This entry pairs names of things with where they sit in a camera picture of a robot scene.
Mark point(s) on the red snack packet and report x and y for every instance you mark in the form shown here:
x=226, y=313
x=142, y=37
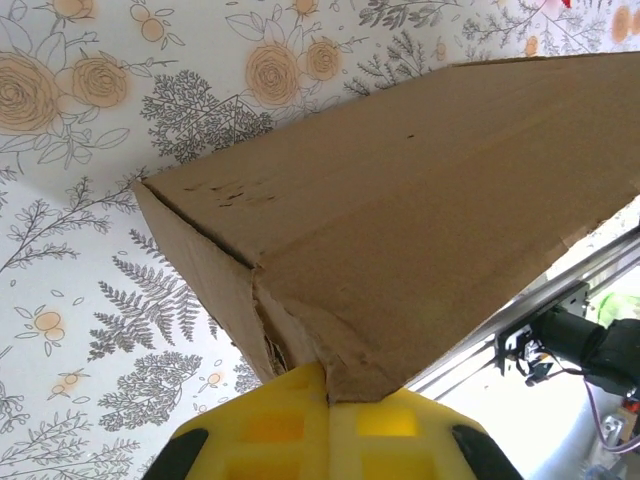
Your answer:
x=566, y=2

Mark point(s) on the brown cardboard box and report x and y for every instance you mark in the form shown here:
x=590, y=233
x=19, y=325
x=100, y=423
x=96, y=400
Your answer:
x=400, y=200

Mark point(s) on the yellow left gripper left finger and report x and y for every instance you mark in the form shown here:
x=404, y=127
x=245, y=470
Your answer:
x=280, y=440

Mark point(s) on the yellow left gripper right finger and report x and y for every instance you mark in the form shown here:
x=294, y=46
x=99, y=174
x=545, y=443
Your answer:
x=400, y=445

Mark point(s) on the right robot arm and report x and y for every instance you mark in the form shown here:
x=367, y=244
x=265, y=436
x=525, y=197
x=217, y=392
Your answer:
x=575, y=335

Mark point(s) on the green transparent plastic cup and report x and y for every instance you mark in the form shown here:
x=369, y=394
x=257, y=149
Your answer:
x=620, y=305

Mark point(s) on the long aluminium mounting rail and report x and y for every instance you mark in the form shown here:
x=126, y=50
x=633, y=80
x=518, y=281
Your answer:
x=475, y=345

